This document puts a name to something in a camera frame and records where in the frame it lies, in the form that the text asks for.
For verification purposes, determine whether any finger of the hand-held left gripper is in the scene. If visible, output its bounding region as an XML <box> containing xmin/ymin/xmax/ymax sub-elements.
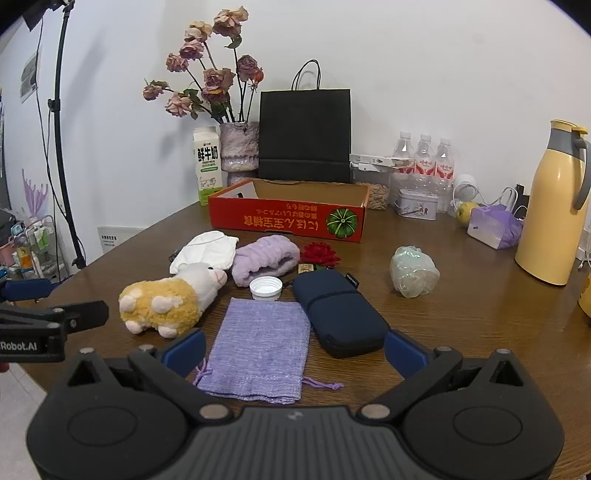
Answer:
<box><xmin>0</xmin><ymin>300</ymin><xmax>110</xmax><ymax>333</ymax></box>
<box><xmin>0</xmin><ymin>278</ymin><xmax>54</xmax><ymax>303</ymax></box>

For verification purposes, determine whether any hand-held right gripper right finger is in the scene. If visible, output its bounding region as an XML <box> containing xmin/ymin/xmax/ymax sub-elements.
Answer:
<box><xmin>358</xmin><ymin>329</ymin><xmax>525</xmax><ymax>423</ymax></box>

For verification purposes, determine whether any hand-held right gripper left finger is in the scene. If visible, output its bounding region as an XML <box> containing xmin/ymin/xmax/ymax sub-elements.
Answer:
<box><xmin>65</xmin><ymin>329</ymin><xmax>234</xmax><ymax>423</ymax></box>

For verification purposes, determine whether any yellow white sheep plush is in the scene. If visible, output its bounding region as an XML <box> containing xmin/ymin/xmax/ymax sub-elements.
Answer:
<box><xmin>119</xmin><ymin>262</ymin><xmax>228</xmax><ymax>339</ymax></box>

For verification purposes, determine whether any purple drawstring pouch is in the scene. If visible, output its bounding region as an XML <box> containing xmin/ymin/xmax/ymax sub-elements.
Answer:
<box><xmin>191</xmin><ymin>296</ymin><xmax>345</xmax><ymax>406</ymax></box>

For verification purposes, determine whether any navy zip case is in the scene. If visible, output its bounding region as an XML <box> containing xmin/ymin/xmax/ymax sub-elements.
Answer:
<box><xmin>292</xmin><ymin>269</ymin><xmax>391</xmax><ymax>359</ymax></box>

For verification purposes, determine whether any pale green plastic bag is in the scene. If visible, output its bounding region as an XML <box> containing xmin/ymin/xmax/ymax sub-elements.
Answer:
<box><xmin>389</xmin><ymin>246</ymin><xmax>440</xmax><ymax>299</ymax></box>

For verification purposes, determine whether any white cloth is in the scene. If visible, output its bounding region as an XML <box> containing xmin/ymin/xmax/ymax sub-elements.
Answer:
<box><xmin>169</xmin><ymin>231</ymin><xmax>239</xmax><ymax>275</ymax></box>

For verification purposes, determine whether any white plastic lid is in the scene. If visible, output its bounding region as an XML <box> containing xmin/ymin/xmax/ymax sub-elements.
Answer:
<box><xmin>249</xmin><ymin>277</ymin><xmax>282</xmax><ymax>302</ymax></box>

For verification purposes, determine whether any purple fluffy headband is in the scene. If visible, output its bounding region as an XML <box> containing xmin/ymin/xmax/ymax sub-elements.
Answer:
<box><xmin>231</xmin><ymin>234</ymin><xmax>301</xmax><ymax>288</ymax></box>

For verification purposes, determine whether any red fabric rose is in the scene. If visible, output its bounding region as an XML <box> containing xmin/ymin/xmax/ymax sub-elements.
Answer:
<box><xmin>300</xmin><ymin>242</ymin><xmax>342</xmax><ymax>269</ymax></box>

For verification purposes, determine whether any red cardboard box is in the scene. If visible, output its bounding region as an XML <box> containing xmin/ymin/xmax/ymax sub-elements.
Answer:
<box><xmin>208</xmin><ymin>178</ymin><xmax>371</xmax><ymax>244</ymax></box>

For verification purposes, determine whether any cluttered storage rack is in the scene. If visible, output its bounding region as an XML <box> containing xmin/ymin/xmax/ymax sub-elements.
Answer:
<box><xmin>0</xmin><ymin>208</ymin><xmax>63</xmax><ymax>282</ymax></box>

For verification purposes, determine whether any purple coral decoration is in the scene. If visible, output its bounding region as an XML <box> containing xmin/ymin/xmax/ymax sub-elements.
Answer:
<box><xmin>21</xmin><ymin>168</ymin><xmax>49</xmax><ymax>217</ymax></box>

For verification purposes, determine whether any small printed tin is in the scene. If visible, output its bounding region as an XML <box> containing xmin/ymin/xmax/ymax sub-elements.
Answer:
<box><xmin>394</xmin><ymin>188</ymin><xmax>439</xmax><ymax>221</ymax></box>

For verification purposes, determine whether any yellow green pear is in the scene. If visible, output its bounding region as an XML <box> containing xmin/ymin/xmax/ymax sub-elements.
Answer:
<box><xmin>456</xmin><ymin>202</ymin><xmax>481</xmax><ymax>227</ymax></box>

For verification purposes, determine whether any purple tissue pack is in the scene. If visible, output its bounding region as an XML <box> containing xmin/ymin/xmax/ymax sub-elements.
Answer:
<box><xmin>467</xmin><ymin>204</ymin><xmax>525</xmax><ymax>250</ymax></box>

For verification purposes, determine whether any clear container of seeds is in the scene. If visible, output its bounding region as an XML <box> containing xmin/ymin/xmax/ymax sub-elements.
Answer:
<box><xmin>353</xmin><ymin>168</ymin><xmax>392</xmax><ymax>212</ymax></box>

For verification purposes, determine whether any black light stand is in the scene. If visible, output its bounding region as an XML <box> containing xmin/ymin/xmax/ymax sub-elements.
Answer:
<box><xmin>23</xmin><ymin>0</ymin><xmax>88</xmax><ymax>271</ymax></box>

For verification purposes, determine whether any white round device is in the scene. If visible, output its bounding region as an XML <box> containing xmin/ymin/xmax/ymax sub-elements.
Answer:
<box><xmin>452</xmin><ymin>174</ymin><xmax>481</xmax><ymax>204</ymax></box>

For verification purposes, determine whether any yellow object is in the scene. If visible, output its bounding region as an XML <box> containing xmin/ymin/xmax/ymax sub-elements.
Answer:
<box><xmin>577</xmin><ymin>277</ymin><xmax>591</xmax><ymax>319</ymax></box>

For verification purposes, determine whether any green white milk carton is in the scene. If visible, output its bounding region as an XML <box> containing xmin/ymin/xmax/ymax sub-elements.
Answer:
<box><xmin>192</xmin><ymin>126</ymin><xmax>223</xmax><ymax>207</ymax></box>

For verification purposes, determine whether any flat white box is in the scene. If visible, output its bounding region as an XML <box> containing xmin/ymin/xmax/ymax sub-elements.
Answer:
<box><xmin>349</xmin><ymin>154</ymin><xmax>416</xmax><ymax>174</ymax></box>

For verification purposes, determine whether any clear water bottle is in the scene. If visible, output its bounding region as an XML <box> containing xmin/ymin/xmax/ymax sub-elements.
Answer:
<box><xmin>434</xmin><ymin>137</ymin><xmax>456</xmax><ymax>213</ymax></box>
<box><xmin>392</xmin><ymin>131</ymin><xmax>416</xmax><ymax>204</ymax></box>
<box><xmin>414</xmin><ymin>134</ymin><xmax>437</xmax><ymax>192</ymax></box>

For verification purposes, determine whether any yellow thermos jug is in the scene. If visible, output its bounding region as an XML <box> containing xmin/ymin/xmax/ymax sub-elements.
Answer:
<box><xmin>515</xmin><ymin>119</ymin><xmax>591</xmax><ymax>286</ymax></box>

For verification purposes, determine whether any mottled purple vase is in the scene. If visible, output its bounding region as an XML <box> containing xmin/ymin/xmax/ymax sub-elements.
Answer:
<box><xmin>219</xmin><ymin>121</ymin><xmax>260</xmax><ymax>185</ymax></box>

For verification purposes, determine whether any black paper bag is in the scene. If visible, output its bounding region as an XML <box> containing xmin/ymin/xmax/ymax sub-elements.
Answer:
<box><xmin>257</xmin><ymin>60</ymin><xmax>352</xmax><ymax>184</ymax></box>

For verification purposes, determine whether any dried pink rose bouquet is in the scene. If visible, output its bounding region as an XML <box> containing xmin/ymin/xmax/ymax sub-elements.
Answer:
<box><xmin>142</xmin><ymin>6</ymin><xmax>265</xmax><ymax>123</ymax></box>

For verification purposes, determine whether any white wall panel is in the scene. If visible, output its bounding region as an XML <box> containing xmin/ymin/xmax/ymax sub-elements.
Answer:
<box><xmin>98</xmin><ymin>225</ymin><xmax>148</xmax><ymax>252</ymax></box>

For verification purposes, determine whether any white cable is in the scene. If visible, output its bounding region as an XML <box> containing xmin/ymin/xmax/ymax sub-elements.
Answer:
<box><xmin>450</xmin><ymin>187</ymin><xmax>520</xmax><ymax>217</ymax></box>

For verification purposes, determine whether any wall poster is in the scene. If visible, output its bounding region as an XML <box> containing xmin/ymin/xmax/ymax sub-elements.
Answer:
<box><xmin>19</xmin><ymin>53</ymin><xmax>40</xmax><ymax>103</ymax></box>

